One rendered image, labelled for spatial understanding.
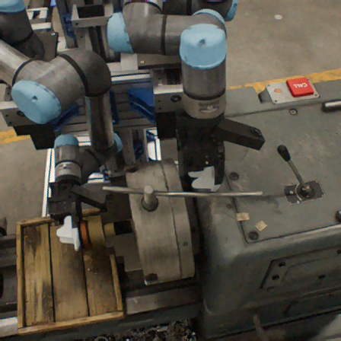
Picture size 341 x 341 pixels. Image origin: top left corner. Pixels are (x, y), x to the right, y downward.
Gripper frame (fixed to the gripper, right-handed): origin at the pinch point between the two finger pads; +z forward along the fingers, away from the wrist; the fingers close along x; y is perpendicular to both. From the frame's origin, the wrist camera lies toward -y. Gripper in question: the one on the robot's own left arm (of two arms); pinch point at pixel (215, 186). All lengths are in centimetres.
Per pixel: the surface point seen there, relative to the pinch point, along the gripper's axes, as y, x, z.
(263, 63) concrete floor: -87, -197, 86
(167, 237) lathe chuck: 11.5, 1.3, 12.0
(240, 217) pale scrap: -4.7, 4.1, 6.4
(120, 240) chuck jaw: 22.5, -6.5, 19.9
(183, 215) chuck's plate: 7.0, -1.5, 8.9
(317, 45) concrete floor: -134, -209, 83
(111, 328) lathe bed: 32, -5, 61
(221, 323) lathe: -3, -1, 63
